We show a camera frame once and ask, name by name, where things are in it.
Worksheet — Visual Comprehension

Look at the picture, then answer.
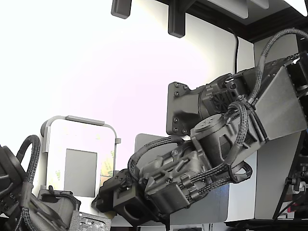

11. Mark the black peeling gripper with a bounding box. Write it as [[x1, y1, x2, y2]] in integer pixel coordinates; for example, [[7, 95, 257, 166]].
[[100, 141, 213, 216]]

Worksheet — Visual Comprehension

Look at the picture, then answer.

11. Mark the black holding gripper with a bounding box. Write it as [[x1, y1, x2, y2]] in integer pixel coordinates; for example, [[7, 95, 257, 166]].
[[31, 186, 116, 231]]

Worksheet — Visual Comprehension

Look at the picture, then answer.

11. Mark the black perforated plate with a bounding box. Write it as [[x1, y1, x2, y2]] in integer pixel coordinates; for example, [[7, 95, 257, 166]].
[[69, 211, 113, 231]]

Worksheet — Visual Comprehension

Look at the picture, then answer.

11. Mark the white framed display panel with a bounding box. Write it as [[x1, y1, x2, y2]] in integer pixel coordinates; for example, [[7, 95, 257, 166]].
[[47, 119, 116, 199]]

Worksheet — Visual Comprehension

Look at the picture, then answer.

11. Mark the gray printed fixture stand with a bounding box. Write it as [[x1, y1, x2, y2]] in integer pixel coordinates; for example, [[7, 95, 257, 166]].
[[39, 115, 122, 200]]

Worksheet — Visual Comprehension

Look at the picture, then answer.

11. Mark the black clamp stand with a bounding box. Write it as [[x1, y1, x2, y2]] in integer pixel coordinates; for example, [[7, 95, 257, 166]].
[[273, 133, 308, 221]]

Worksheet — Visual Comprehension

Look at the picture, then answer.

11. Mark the light gray slab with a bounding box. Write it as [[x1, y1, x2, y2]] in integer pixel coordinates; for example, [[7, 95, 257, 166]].
[[206, 0, 250, 20]]

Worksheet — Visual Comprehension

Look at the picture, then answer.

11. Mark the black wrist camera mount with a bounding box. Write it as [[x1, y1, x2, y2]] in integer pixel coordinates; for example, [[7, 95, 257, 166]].
[[113, 186, 147, 223]]

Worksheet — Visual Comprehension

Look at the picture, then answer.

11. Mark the braided gripper cable bundle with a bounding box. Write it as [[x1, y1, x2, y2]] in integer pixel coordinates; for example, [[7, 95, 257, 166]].
[[127, 136, 185, 181]]

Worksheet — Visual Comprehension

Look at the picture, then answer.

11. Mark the black braided cable loop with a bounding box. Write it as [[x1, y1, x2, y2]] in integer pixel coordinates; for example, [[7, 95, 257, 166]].
[[16, 134, 41, 193]]

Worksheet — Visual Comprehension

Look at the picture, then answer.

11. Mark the braided wrist cable bundle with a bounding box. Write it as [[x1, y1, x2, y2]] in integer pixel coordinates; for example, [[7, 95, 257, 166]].
[[182, 100, 254, 202]]

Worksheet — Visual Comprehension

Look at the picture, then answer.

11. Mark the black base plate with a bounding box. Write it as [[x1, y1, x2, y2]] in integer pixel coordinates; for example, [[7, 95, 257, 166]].
[[223, 218, 308, 231]]

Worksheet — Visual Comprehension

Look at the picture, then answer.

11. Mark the black rounded bracket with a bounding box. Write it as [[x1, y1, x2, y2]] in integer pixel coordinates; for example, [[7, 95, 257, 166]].
[[167, 0, 186, 39], [110, 0, 132, 19]]

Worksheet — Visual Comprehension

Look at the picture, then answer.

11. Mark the thin black hanging cable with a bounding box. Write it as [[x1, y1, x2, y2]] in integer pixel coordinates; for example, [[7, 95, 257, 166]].
[[227, 26, 240, 76]]

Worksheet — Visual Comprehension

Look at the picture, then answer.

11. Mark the long braided arm cable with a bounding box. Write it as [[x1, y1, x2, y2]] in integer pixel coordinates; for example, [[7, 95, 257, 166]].
[[249, 28, 308, 104]]

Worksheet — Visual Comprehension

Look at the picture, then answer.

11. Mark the dark shelf frame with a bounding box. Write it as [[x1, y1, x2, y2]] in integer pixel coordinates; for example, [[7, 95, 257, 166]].
[[185, 0, 308, 43]]

